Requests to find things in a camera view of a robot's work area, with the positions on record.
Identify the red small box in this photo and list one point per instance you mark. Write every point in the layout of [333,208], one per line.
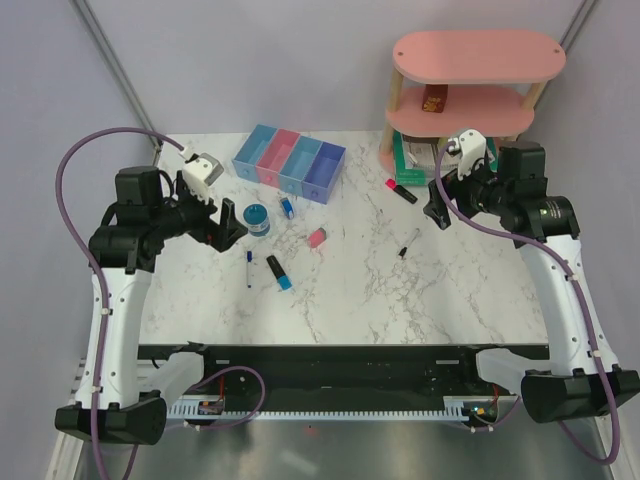
[434,98]

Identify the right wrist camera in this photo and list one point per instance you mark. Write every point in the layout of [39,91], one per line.
[469,148]

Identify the blue round tape dispenser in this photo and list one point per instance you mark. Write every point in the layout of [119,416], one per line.
[257,220]

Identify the pink eraser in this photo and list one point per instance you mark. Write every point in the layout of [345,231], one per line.
[318,237]

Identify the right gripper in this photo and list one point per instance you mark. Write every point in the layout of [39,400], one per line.
[456,188]

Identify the pink three-tier shelf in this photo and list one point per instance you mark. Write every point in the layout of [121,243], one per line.
[494,79]

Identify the white cable duct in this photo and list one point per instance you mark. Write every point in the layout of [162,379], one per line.
[209,408]

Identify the pink black highlighter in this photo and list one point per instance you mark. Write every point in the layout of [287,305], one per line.
[401,191]

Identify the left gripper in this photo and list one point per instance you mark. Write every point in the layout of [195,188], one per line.
[219,235]

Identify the blue white eraser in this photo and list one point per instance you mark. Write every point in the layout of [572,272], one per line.
[287,208]

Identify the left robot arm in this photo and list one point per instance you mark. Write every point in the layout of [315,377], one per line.
[113,403]

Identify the blue black highlighter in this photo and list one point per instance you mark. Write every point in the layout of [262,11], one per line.
[278,271]

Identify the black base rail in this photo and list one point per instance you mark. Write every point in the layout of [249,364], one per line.
[432,369]

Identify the pink drawer bin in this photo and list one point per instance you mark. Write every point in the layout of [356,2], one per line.
[275,156]

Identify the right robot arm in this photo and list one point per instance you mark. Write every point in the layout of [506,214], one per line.
[582,376]

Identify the green book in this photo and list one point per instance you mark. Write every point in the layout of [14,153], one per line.
[414,159]

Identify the purple drawer bin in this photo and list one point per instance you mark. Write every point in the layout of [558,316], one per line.
[320,180]

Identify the blue white pen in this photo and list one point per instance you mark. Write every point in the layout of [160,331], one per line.
[249,261]

